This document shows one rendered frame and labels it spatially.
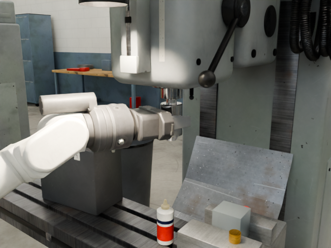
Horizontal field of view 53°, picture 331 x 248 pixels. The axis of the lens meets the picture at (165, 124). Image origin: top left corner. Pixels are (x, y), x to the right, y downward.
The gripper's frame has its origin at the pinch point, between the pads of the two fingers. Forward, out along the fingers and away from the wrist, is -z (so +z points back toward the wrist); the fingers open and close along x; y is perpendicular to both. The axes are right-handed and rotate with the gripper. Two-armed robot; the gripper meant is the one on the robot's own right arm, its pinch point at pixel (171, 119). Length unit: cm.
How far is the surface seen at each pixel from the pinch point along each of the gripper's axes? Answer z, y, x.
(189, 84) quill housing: 3.4, -8.8, -11.1
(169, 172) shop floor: -146, 121, 232
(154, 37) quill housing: 7.6, -16.8, -5.9
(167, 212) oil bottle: 0.2, 21.9, 0.6
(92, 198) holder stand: 10.4, 25.2, 22.9
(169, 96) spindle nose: 1.6, -5.5, -1.8
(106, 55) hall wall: -217, 3, 589
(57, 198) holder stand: 17.1, 28.9, 35.1
